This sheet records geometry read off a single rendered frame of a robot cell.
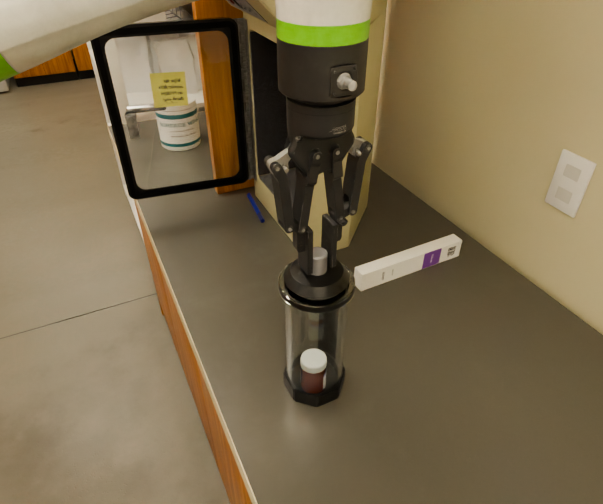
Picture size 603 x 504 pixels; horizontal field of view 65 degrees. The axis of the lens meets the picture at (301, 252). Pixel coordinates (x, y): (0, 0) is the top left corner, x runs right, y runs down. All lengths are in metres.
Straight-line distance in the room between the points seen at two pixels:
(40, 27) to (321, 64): 0.27
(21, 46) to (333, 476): 0.64
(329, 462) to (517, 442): 0.29
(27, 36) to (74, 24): 0.04
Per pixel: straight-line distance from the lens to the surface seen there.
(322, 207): 1.01
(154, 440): 1.94
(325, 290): 0.63
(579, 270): 1.08
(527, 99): 1.08
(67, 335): 2.43
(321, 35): 0.47
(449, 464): 0.78
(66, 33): 0.56
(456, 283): 1.06
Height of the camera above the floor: 1.59
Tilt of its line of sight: 37 degrees down
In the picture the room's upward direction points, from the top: straight up
